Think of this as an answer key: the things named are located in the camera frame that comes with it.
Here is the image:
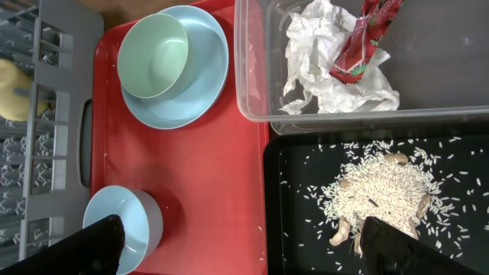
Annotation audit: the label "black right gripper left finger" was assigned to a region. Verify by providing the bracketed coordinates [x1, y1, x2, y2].
[1, 215, 125, 275]

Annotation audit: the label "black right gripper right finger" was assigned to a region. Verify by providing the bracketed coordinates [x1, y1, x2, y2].
[360, 216, 479, 275]

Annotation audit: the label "light blue food bowl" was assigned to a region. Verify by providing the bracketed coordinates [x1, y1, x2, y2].
[83, 186, 164, 275]

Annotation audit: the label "yellow plastic cup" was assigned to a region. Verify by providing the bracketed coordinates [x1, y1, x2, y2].
[0, 59, 31, 121]

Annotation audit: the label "red snack wrapper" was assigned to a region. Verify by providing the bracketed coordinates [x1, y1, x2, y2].
[329, 0, 404, 84]

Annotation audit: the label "green plastic bowl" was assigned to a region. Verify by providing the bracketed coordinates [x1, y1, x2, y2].
[117, 14, 196, 99]

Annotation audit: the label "white napkin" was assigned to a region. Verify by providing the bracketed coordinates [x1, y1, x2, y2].
[281, 0, 400, 115]

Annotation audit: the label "grey dishwasher rack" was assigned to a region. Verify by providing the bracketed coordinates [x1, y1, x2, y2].
[1, 0, 104, 267]

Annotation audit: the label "rice and food scraps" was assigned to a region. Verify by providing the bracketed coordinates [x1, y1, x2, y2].
[322, 147, 447, 259]

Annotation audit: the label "black tray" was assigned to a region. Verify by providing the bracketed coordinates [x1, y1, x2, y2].
[264, 122, 488, 274]

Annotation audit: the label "red serving tray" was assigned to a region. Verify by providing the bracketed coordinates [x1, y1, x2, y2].
[91, 24, 268, 275]

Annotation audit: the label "clear plastic bin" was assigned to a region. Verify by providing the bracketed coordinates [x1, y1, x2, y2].
[234, 0, 488, 134]

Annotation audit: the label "light blue plate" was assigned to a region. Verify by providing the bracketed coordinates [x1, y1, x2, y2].
[121, 5, 229, 130]

